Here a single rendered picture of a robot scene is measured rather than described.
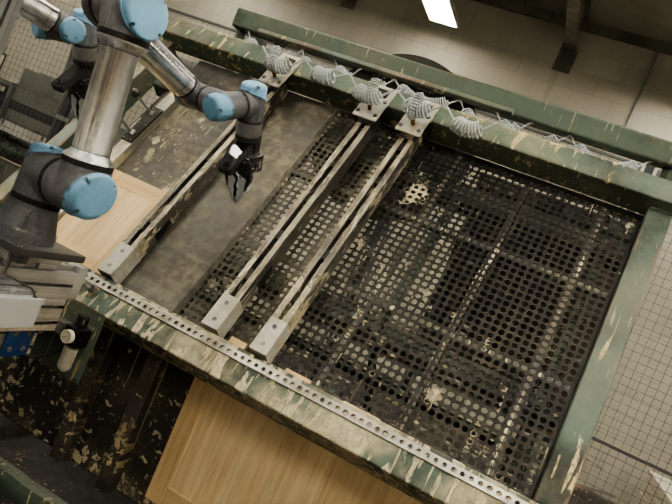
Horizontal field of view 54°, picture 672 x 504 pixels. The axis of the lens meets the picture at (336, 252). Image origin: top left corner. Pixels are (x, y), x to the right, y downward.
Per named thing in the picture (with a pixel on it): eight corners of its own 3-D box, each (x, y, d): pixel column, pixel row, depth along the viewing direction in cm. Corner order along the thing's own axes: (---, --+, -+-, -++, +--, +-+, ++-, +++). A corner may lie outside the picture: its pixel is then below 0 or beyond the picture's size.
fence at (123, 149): (28, 241, 235) (23, 234, 232) (189, 83, 281) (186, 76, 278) (38, 246, 234) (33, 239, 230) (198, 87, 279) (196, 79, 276)
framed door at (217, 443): (148, 494, 227) (144, 496, 225) (209, 349, 226) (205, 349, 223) (378, 644, 197) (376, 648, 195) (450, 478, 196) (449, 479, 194)
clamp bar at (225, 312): (200, 330, 209) (182, 290, 190) (375, 103, 267) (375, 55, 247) (226, 343, 206) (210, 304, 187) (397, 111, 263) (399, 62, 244)
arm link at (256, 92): (233, 79, 182) (255, 77, 188) (228, 117, 187) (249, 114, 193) (253, 88, 178) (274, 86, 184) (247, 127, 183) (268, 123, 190)
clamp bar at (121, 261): (99, 277, 224) (72, 235, 204) (286, 73, 281) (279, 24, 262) (121, 289, 221) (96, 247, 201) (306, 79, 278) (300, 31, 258)
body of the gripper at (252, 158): (261, 173, 199) (267, 135, 194) (246, 180, 192) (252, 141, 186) (240, 164, 202) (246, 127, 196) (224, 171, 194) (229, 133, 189)
